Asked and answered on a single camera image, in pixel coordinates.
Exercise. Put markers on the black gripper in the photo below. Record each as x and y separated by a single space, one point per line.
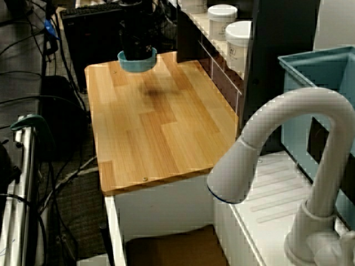
134 25

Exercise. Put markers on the light blue bowl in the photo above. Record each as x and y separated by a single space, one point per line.
136 66

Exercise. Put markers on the black computer case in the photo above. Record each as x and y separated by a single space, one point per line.
91 50

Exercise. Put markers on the black upright panel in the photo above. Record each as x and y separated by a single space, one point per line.
191 36

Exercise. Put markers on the white lidded jar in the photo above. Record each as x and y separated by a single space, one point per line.
238 47
222 25

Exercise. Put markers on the black floor box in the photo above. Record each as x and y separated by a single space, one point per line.
63 116

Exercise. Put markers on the dark tall pillar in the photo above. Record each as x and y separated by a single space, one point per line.
277 55

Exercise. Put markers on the white toy kitchen sink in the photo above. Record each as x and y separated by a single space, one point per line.
166 205

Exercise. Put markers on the teal plastic bin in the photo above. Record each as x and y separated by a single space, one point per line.
310 74

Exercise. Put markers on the pale grey toy faucet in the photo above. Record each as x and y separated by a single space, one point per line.
305 102

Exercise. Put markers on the brown sink bottom board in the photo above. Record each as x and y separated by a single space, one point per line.
177 246

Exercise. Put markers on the aluminium frame rail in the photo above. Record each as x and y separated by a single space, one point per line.
25 180

